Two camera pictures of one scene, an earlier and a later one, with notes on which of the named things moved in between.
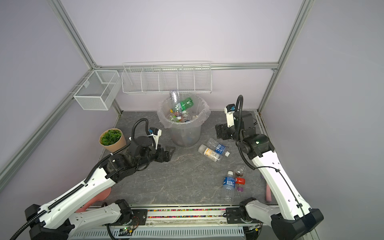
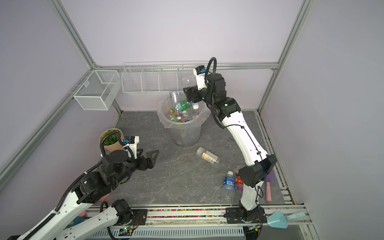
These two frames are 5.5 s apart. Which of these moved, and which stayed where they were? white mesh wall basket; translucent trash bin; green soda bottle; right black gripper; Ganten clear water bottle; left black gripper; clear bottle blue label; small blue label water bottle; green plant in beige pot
Moved: right black gripper; clear bottle blue label; left black gripper
Stayed: Ganten clear water bottle; small blue label water bottle; white mesh wall basket; translucent trash bin; green plant in beige pot; green soda bottle
